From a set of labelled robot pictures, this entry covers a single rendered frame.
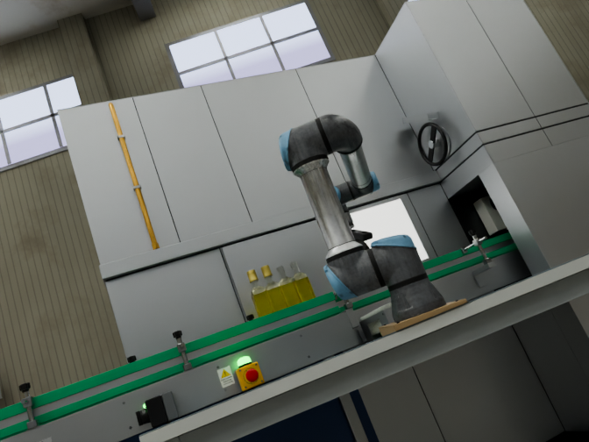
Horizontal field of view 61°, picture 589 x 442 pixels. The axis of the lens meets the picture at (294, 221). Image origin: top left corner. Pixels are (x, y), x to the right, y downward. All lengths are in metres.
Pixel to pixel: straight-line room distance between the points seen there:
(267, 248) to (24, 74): 5.14
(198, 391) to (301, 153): 0.82
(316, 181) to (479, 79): 1.27
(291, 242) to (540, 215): 1.05
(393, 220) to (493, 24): 1.11
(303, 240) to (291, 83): 0.85
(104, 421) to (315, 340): 0.71
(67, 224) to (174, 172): 3.66
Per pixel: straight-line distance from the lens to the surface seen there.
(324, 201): 1.44
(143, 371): 1.72
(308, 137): 1.48
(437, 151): 2.54
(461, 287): 2.18
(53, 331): 5.62
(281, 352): 1.74
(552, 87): 2.76
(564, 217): 2.39
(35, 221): 5.97
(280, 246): 2.12
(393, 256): 1.40
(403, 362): 1.38
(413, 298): 1.39
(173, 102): 2.42
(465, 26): 2.70
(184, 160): 2.27
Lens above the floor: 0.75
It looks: 16 degrees up
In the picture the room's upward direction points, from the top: 22 degrees counter-clockwise
